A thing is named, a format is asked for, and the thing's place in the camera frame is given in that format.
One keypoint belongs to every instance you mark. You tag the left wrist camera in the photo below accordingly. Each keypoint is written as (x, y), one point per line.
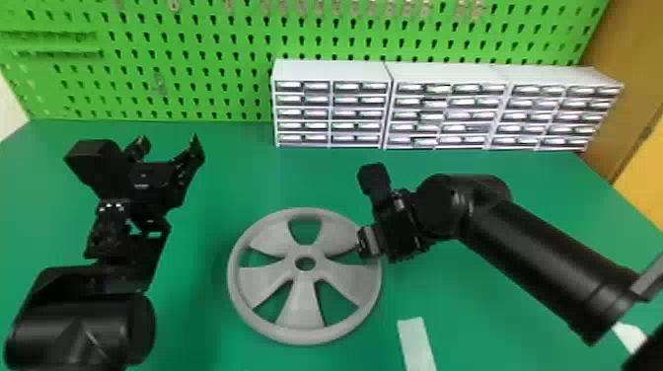
(97, 166)

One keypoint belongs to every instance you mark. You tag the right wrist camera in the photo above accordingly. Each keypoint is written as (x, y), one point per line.
(374, 181)

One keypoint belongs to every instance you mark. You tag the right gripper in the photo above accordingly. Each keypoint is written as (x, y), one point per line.
(401, 228)

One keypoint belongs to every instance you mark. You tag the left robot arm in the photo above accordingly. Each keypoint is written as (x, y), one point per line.
(77, 321)

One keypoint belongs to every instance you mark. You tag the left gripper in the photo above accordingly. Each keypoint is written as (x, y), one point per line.
(153, 184)

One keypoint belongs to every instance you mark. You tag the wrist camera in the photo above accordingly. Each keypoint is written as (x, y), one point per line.
(97, 166)
(374, 181)

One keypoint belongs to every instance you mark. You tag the white drawer cabinet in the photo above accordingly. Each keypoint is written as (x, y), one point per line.
(331, 103)
(445, 111)
(554, 116)

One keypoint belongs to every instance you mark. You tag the grey wheel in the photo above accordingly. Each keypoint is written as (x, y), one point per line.
(305, 295)

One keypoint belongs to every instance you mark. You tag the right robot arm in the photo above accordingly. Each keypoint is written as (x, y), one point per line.
(538, 259)

